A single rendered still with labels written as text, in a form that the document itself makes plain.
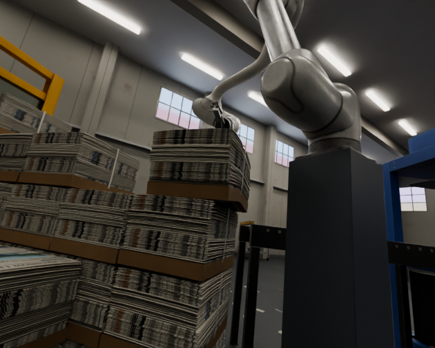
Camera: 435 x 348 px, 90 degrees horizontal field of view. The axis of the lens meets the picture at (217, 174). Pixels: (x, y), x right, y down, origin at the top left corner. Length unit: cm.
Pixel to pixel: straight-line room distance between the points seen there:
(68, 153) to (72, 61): 574
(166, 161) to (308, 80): 48
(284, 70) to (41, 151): 99
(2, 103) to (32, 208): 66
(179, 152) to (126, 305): 48
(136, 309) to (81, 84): 600
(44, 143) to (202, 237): 81
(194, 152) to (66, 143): 57
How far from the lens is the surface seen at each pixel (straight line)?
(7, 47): 231
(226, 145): 67
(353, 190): 66
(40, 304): 81
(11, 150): 134
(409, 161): 243
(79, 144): 102
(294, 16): 126
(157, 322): 74
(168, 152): 75
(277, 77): 63
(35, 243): 105
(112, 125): 616
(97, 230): 85
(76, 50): 688
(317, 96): 65
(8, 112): 158
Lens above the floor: 75
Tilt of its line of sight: 14 degrees up
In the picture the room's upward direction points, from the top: 7 degrees clockwise
